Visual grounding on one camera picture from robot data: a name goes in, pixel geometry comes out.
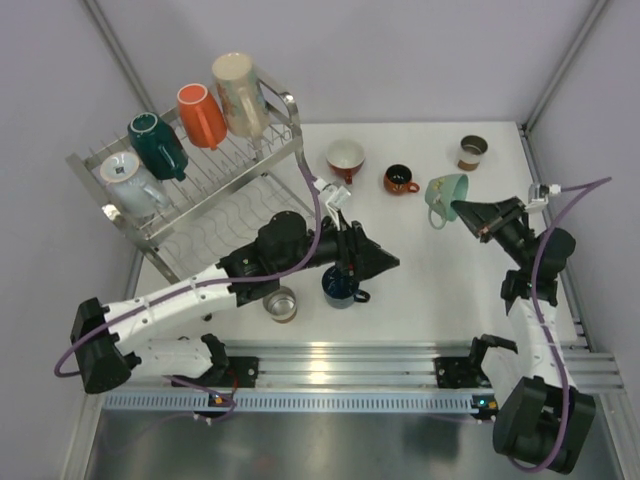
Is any mint green cup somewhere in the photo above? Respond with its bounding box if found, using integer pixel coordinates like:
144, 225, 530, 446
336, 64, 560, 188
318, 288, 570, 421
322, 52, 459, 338
424, 174, 469, 230

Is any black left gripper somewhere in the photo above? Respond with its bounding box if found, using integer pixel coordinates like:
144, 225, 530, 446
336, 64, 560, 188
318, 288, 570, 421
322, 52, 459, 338
275, 208, 398, 282

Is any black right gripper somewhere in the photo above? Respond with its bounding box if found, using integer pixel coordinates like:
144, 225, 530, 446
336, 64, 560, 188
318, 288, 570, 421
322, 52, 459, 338
452, 196, 536, 270

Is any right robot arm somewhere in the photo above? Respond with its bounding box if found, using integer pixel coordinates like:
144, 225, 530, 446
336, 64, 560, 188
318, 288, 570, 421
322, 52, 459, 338
434, 197, 596, 475

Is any aluminium mounting rail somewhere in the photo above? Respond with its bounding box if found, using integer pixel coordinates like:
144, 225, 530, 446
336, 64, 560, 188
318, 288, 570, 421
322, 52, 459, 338
82, 340, 624, 391

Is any light blue mug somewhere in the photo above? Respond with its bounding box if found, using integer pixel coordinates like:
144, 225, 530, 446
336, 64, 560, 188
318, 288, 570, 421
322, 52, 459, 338
99, 151, 170, 219

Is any small tumbler cork band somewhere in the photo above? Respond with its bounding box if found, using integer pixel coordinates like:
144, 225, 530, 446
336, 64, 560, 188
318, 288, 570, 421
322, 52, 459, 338
457, 135, 488, 171

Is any dark green mug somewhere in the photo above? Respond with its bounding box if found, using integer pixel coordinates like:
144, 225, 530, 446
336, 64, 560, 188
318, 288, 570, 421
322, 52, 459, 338
127, 112, 189, 182

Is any red cup white interior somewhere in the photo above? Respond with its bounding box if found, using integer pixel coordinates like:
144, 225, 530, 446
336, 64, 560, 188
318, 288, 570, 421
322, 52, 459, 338
326, 139, 366, 185

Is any stainless steel dish rack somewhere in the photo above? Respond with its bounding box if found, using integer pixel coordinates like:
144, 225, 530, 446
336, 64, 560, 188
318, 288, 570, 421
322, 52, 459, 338
66, 70, 315, 283

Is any slotted cable duct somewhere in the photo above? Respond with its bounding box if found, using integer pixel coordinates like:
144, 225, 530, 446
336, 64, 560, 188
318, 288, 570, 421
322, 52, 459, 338
103, 390, 490, 414

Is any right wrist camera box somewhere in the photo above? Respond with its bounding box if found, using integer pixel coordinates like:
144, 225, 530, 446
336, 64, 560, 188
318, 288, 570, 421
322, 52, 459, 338
525, 183, 562, 214

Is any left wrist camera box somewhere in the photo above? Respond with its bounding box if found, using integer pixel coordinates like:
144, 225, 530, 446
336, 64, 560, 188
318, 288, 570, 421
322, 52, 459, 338
313, 177, 351, 229

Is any dark blue speckled mug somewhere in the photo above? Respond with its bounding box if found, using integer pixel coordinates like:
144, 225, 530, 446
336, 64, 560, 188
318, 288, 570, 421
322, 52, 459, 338
321, 266, 371, 309

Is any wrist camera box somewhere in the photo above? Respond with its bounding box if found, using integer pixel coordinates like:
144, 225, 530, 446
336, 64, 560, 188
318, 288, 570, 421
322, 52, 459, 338
313, 177, 351, 229
525, 183, 562, 214

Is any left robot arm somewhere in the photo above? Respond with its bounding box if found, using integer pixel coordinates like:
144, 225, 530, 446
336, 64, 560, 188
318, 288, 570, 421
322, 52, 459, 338
70, 211, 400, 394

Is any orange black round mug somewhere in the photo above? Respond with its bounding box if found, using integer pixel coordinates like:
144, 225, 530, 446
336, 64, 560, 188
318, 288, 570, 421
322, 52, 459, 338
383, 164, 420, 195

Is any tall beige floral mug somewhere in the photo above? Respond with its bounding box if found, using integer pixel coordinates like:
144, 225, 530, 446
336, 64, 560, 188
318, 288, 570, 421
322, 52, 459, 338
212, 52, 270, 140

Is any steel tumbler cork base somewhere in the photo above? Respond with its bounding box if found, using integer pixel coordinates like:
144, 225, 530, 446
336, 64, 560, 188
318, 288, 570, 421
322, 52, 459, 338
262, 286, 297, 324

